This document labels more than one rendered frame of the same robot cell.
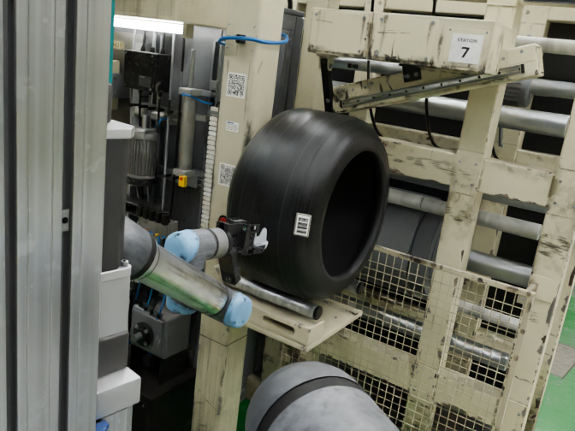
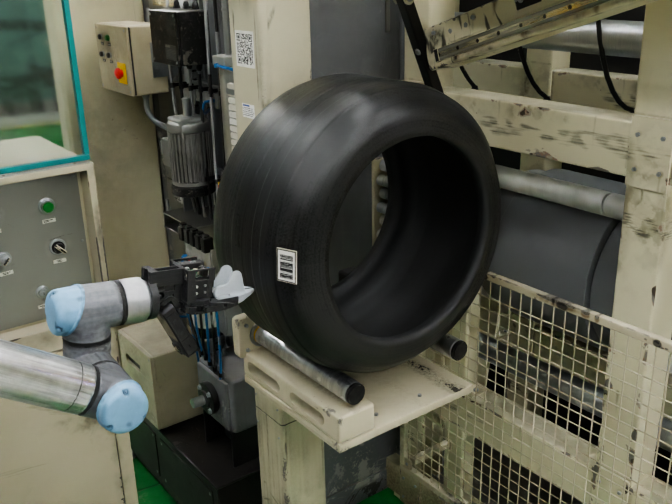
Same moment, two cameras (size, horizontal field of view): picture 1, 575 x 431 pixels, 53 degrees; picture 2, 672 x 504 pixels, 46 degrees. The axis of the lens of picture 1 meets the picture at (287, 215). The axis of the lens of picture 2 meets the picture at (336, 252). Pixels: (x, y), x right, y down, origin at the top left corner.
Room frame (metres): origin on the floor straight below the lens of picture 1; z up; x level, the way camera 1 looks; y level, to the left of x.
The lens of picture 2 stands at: (0.34, -0.58, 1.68)
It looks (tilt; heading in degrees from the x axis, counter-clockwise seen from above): 20 degrees down; 22
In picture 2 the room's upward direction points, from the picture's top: 1 degrees counter-clockwise
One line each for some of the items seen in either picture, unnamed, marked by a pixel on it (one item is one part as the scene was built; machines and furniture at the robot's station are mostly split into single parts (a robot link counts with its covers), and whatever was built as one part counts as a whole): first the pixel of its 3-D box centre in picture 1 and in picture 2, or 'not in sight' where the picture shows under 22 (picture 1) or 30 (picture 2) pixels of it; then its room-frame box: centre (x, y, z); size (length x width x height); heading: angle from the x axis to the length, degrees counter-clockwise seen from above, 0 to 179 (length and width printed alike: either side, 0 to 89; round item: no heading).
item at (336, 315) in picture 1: (290, 310); (356, 382); (1.79, -0.05, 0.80); 0.37 x 0.36 x 0.02; 148
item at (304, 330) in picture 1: (267, 313); (304, 387); (1.67, 0.02, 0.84); 0.36 x 0.09 x 0.06; 58
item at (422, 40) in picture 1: (406, 41); not in sight; (1.97, -0.31, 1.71); 0.61 x 0.25 x 0.15; 58
